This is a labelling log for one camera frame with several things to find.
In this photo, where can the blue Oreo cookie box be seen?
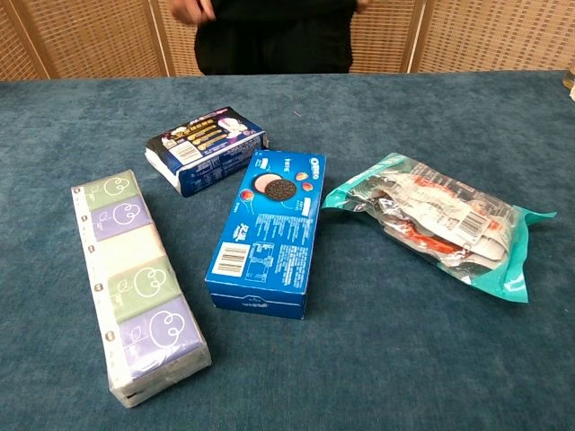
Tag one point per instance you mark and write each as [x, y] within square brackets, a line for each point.
[265, 233]

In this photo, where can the long pastel tissue multipack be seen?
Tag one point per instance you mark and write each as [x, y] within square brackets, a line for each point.
[135, 278]

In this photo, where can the person torso in black clothes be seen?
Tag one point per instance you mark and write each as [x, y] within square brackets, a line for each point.
[274, 40]

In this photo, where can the wicker folding screen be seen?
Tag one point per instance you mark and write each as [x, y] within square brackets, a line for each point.
[90, 36]

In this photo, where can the person left hand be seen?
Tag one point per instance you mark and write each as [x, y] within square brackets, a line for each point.
[362, 4]

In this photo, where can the dark blue cookie pack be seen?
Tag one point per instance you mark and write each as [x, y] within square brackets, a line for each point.
[206, 152]

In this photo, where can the person right hand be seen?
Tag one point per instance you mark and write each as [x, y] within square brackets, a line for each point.
[191, 10]

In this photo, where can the transparent bag with teal edges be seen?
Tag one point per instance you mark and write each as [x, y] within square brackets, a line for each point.
[440, 220]

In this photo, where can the teal blue table cloth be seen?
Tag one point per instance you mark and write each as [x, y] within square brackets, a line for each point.
[404, 359]

